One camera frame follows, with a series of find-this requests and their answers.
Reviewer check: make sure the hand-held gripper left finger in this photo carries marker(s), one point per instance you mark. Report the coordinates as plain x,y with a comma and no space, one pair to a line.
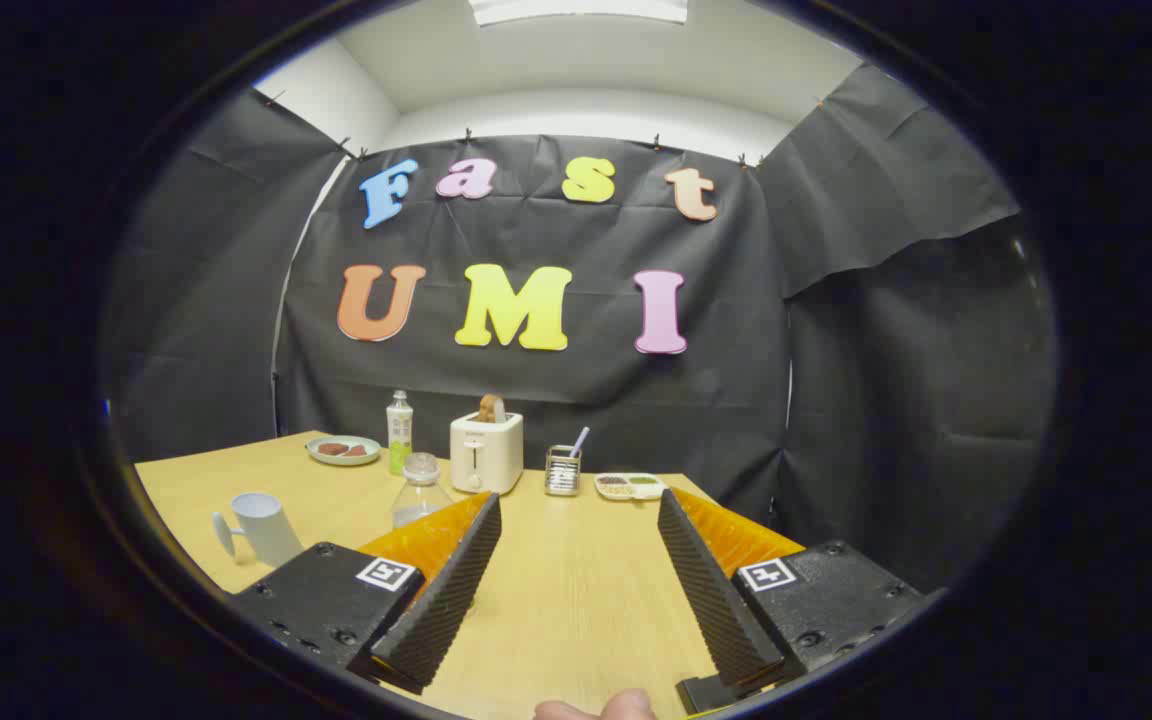
456,585

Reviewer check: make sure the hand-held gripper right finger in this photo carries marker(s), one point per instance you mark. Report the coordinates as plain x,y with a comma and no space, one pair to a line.
711,590

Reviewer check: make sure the clear green-label juice bottle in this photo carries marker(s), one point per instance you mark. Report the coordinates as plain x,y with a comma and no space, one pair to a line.
422,482

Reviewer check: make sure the pale grey cup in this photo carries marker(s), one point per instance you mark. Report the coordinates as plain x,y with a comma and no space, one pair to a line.
272,530

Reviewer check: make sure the capped white green bottle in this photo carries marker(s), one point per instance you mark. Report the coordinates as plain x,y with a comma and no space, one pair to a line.
399,430

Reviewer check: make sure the wooden table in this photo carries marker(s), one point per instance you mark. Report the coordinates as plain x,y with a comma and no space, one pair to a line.
576,600

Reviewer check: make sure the white toaster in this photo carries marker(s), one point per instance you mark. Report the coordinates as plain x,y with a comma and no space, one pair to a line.
486,455

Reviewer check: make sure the white divided sauce dish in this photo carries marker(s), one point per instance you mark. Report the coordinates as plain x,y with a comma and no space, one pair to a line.
626,487

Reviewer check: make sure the pale green plate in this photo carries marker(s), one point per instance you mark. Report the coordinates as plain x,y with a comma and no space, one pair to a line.
343,460

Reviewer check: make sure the brown toast slice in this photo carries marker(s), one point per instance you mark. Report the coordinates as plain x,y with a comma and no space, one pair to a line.
492,408

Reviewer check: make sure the pale blue utensil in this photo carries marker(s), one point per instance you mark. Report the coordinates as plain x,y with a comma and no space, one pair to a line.
580,440

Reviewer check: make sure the ceiling light panel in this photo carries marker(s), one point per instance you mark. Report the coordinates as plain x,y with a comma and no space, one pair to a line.
576,8

